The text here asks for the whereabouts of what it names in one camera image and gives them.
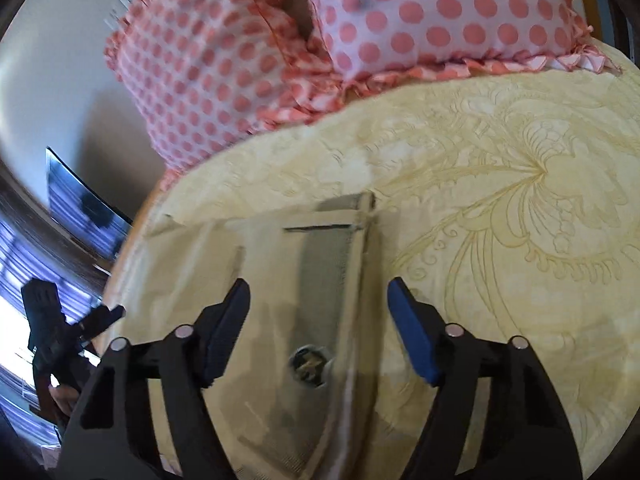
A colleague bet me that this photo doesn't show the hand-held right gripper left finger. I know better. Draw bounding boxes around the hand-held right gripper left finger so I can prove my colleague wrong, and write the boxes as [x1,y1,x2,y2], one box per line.
[59,278,251,480]

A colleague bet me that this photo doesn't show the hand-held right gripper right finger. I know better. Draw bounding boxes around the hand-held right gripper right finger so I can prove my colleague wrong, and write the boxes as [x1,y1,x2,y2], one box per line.
[388,276,585,480]

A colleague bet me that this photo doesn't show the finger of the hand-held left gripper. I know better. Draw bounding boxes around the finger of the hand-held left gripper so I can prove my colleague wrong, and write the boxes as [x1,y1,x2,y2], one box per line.
[75,304,127,342]

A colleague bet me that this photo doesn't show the beige pants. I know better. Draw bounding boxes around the beige pants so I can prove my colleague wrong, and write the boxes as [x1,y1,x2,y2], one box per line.
[114,191,383,480]

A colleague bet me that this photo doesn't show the person's left hand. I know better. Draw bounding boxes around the person's left hand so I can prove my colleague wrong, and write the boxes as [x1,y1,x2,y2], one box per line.
[49,382,83,423]

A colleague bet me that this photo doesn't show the blue striped curtain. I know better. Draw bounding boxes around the blue striped curtain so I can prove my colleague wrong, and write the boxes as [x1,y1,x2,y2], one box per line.
[0,217,81,441]

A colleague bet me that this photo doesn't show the flat screen television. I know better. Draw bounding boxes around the flat screen television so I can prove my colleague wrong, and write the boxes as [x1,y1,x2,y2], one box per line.
[45,147,134,262]

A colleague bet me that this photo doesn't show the yellow embroidered bedspread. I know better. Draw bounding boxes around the yellow embroidered bedspread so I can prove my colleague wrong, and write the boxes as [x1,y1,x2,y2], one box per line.
[102,40,640,480]

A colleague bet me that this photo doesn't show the small-dotted pink pillow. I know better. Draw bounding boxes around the small-dotted pink pillow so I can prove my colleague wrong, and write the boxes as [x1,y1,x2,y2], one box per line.
[104,0,348,173]

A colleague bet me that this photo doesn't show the large-dotted pink pillow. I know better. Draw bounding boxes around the large-dotted pink pillow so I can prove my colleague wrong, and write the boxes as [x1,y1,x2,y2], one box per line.
[287,0,623,83]

